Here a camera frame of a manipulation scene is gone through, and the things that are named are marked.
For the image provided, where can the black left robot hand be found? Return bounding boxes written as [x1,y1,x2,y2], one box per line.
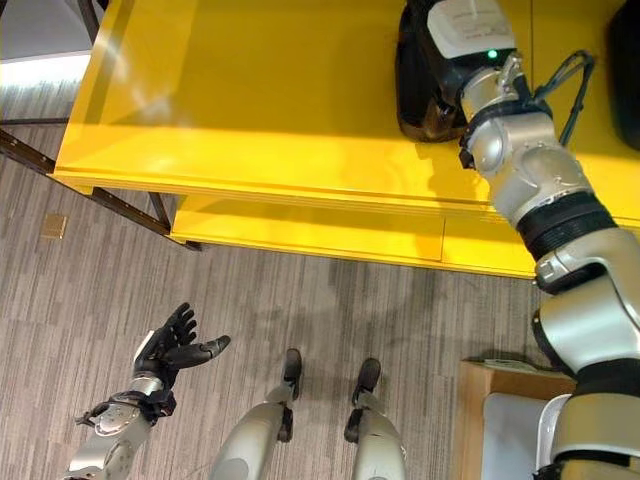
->
[132,302,232,377]

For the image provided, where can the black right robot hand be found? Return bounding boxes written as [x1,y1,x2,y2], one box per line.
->
[405,0,517,90]

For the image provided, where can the black sole-shaped part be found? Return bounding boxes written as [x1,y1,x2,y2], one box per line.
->
[394,0,471,143]
[605,0,640,151]

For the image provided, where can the yellow metal shelf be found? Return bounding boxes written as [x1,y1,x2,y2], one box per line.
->
[53,0,640,279]

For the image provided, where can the brown cardboard box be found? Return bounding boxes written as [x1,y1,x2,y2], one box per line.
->
[452,358,576,480]

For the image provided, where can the grey plastic box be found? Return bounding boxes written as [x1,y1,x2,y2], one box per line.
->
[480,392,574,480]

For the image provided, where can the dark left robot foot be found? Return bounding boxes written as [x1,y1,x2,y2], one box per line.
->
[283,348,303,386]

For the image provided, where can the dark robot foot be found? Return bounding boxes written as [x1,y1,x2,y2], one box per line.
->
[355,357,382,396]
[283,348,303,386]

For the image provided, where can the silver left robot leg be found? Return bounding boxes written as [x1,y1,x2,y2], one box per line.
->
[207,382,296,480]

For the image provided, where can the silver robot leg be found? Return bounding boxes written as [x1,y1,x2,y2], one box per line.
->
[343,389,407,480]
[207,382,296,480]

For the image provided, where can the brass floor socket cover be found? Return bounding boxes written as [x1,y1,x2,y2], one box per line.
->
[41,214,68,238]

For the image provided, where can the dark right robot foot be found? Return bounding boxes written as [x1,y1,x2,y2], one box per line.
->
[355,357,382,396]

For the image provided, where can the silver right robot leg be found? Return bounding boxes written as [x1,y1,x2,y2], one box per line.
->
[343,389,407,480]

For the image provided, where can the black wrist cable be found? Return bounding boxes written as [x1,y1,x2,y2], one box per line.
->
[532,49,596,146]

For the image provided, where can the dark metal shelf frame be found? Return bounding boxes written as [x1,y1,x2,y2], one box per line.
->
[0,127,204,252]

